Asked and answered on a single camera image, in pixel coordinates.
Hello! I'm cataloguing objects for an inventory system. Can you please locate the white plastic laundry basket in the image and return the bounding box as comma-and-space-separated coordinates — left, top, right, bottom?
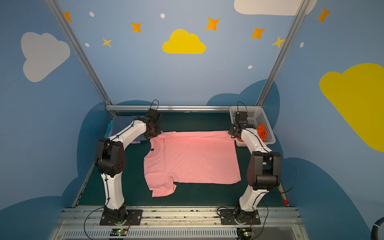
229, 106, 276, 145

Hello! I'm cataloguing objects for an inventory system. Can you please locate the pink t shirt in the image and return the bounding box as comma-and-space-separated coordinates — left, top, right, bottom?
144, 131, 241, 198

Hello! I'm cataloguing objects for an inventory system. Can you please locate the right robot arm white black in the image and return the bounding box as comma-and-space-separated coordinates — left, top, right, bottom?
229, 124, 282, 225

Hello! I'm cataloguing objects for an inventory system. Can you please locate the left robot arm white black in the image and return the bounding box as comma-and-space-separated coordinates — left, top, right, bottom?
95, 113, 161, 225

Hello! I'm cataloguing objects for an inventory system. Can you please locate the orange t shirt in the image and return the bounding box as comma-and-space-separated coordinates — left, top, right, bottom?
240, 124, 267, 142

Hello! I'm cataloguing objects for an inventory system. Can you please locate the folded grey blue t shirt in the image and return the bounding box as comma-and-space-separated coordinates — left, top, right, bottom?
108, 116, 147, 145

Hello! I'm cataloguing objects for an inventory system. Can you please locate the folded teal t shirt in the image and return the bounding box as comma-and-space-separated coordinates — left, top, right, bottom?
104, 120, 114, 139

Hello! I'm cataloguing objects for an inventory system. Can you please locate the right green circuit board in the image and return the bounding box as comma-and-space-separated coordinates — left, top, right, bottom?
236, 228, 255, 240

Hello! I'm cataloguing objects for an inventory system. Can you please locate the green circuit board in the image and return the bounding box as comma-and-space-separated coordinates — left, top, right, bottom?
236, 228, 255, 240
110, 229, 129, 237

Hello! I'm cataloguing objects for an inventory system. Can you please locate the left green circuit board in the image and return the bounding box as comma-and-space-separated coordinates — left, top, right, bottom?
110, 229, 129, 237

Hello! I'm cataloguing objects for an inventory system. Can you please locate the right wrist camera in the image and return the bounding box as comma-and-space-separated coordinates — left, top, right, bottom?
235, 112, 249, 124

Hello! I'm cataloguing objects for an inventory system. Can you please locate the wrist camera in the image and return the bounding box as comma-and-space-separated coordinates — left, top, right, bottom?
235, 112, 249, 124
146, 109, 161, 122

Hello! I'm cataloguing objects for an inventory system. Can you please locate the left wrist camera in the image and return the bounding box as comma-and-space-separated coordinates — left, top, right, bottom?
146, 109, 161, 122

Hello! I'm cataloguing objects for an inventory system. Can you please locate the aluminium frame back crossbar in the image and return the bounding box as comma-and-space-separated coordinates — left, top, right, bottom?
105, 104, 264, 113

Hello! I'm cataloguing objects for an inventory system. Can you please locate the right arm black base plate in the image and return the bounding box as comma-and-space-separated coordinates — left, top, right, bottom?
219, 209, 261, 225

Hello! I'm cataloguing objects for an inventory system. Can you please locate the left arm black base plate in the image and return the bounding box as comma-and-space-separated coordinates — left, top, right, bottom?
100, 209, 143, 226

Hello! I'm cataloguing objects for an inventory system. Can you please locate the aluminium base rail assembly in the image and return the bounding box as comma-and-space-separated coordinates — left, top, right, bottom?
49, 206, 309, 240

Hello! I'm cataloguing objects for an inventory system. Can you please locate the aluminium frame left post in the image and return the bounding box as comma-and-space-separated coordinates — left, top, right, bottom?
45, 0, 113, 107

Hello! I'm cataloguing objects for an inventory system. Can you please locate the aluminium frame post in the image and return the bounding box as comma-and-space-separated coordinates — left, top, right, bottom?
256, 0, 311, 107
45, 0, 113, 107

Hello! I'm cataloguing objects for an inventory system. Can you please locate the aluminium frame right post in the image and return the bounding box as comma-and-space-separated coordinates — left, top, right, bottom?
256, 0, 311, 107

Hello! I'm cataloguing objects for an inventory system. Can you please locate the black hose bottom right corner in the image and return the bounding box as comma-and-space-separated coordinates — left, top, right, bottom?
370, 216, 384, 240

